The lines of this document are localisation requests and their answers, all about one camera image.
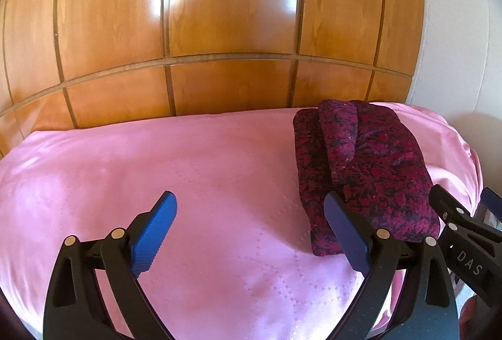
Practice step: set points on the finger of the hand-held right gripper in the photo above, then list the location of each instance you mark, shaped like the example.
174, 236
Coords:
447, 206
492, 200

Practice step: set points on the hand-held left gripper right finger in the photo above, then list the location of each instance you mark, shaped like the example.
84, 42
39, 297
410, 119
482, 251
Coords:
347, 234

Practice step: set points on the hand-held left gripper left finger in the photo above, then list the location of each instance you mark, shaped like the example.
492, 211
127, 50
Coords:
155, 234

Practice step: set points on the red and black patterned sweater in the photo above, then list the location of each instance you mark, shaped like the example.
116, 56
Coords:
372, 167

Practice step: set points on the pink blanket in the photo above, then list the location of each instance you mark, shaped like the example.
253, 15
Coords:
196, 175

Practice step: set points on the wooden panelled headboard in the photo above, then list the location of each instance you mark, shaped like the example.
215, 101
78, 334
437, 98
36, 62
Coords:
235, 10

